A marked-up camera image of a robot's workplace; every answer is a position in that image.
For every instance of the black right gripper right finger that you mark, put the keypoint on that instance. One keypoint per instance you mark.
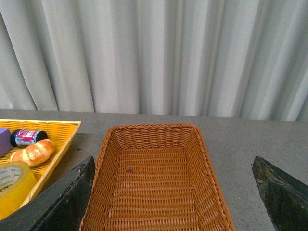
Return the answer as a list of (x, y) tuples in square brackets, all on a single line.
[(285, 198)]

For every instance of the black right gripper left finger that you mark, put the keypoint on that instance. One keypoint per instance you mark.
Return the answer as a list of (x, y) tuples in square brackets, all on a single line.
[(60, 207)]

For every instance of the yellow tape roll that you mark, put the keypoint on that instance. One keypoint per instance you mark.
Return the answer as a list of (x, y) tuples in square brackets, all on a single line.
[(16, 182)]

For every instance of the yellow wicker basket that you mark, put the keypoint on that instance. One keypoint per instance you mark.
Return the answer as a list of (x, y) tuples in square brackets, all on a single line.
[(60, 133)]

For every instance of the brown wicker basket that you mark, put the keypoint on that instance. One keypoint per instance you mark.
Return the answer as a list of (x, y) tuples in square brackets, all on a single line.
[(155, 177)]

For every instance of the toy croissant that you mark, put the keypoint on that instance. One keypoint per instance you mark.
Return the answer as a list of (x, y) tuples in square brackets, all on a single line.
[(34, 154)]

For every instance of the small dark jar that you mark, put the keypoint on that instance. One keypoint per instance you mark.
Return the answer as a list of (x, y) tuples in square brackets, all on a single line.
[(25, 137)]

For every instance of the purple foam cube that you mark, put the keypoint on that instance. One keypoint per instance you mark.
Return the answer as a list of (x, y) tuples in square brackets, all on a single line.
[(5, 143)]

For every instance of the grey curtain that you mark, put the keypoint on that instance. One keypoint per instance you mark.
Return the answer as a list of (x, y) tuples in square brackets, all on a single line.
[(217, 58)]

